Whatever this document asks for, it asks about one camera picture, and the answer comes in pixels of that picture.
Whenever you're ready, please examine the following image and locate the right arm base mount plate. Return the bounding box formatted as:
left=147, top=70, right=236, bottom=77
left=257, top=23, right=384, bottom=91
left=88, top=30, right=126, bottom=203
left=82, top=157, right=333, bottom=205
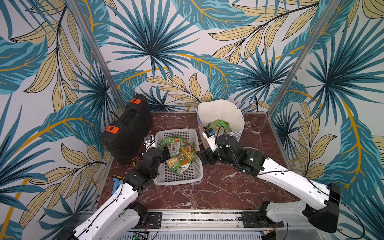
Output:
left=238, top=212, right=285, bottom=230

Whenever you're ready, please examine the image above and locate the blue checkered paper bag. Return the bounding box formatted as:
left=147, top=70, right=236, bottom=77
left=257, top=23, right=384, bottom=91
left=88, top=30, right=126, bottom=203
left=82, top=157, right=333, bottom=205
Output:
left=197, top=100, right=245, bottom=149

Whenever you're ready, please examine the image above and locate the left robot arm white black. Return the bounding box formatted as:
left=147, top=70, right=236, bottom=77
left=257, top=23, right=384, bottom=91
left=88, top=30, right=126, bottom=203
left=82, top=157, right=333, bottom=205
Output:
left=57, top=148, right=166, bottom=240

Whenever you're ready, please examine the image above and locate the aluminium corner post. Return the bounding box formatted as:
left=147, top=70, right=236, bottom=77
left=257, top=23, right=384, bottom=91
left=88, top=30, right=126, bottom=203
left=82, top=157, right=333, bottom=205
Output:
left=67, top=0, right=126, bottom=111
left=267, top=1, right=341, bottom=118

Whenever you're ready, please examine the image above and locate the right aluminium corner post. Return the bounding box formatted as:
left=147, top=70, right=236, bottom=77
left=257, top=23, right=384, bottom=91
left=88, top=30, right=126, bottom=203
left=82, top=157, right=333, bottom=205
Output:
left=267, top=1, right=341, bottom=118

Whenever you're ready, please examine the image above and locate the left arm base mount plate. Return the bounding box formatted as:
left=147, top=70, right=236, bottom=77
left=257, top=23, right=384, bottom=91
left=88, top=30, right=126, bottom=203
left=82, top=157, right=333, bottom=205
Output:
left=134, top=212, right=163, bottom=230

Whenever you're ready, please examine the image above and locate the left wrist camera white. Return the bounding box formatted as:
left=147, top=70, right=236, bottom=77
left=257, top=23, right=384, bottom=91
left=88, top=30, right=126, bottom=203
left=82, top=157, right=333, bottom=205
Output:
left=144, top=135, right=156, bottom=151

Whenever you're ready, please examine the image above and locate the aluminium front rail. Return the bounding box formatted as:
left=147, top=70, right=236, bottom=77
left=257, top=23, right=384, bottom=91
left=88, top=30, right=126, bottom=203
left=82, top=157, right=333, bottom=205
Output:
left=114, top=204, right=330, bottom=240

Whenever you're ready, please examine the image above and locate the electronics board with cables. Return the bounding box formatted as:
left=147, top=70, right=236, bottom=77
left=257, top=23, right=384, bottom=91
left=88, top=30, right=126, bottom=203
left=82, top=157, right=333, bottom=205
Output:
left=131, top=232, right=158, bottom=240

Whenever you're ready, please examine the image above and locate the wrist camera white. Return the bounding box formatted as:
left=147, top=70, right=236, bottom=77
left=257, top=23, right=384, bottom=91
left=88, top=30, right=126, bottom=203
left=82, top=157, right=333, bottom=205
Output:
left=203, top=128, right=218, bottom=152
left=144, top=135, right=156, bottom=151

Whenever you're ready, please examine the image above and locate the black plastic tool case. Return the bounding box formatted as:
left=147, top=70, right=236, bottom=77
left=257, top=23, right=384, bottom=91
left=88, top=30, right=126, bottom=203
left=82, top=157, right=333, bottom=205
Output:
left=101, top=94, right=153, bottom=165

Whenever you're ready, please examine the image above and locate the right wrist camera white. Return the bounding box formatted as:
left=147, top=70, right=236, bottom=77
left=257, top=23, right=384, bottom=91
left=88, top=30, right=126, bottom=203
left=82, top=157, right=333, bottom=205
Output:
left=203, top=128, right=218, bottom=152

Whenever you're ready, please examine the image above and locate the left aluminium corner post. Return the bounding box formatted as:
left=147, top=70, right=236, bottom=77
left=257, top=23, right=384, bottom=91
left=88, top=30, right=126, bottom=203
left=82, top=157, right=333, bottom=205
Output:
left=67, top=0, right=126, bottom=111

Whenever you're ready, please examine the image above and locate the light green condiment packet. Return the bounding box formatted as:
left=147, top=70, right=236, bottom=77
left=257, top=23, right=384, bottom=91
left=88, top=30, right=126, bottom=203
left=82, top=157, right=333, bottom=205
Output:
left=208, top=119, right=232, bottom=135

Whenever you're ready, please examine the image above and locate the white plastic perforated basket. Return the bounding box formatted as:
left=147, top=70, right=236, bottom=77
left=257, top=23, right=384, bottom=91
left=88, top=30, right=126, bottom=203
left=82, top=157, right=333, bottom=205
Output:
left=154, top=129, right=204, bottom=186

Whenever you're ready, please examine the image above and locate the green packet with barcode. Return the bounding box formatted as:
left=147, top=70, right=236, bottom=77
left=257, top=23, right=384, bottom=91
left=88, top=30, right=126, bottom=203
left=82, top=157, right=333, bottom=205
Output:
left=166, top=153, right=193, bottom=177

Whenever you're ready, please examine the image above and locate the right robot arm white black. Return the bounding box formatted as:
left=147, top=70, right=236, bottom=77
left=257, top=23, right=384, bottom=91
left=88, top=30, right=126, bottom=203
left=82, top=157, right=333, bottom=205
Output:
left=197, top=134, right=342, bottom=233

